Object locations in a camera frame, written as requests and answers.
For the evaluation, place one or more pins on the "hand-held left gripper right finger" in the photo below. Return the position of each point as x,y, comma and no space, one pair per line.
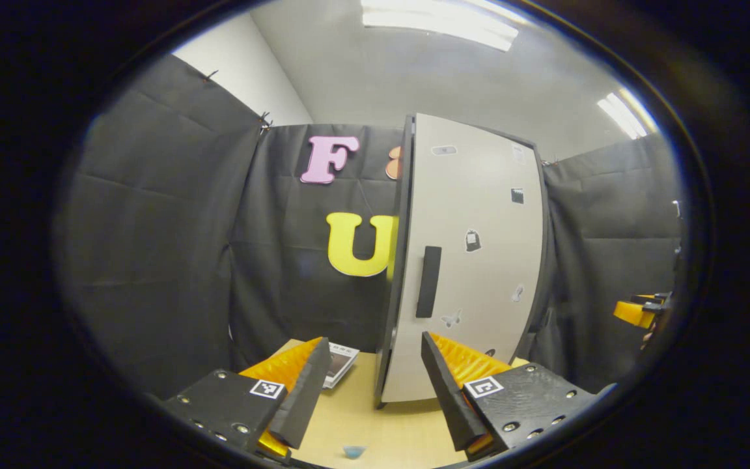
450,397

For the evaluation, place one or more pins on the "ceiling light panel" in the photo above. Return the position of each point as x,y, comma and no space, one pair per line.
440,23
622,114

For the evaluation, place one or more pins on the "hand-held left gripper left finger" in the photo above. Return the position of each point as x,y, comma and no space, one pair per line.
303,404

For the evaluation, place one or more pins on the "metal backdrop clip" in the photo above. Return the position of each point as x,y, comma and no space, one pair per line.
264,120
547,161
211,75

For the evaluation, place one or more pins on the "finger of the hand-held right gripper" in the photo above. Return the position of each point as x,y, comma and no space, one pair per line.
632,312

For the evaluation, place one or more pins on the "white printed card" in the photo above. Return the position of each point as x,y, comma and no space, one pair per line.
342,365

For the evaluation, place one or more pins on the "grey cabinet door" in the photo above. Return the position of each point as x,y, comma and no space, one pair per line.
479,195

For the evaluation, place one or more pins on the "white and blue bottle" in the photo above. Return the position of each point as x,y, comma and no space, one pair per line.
353,451

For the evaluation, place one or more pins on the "black backdrop cloth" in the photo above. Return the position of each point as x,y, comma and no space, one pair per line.
153,228

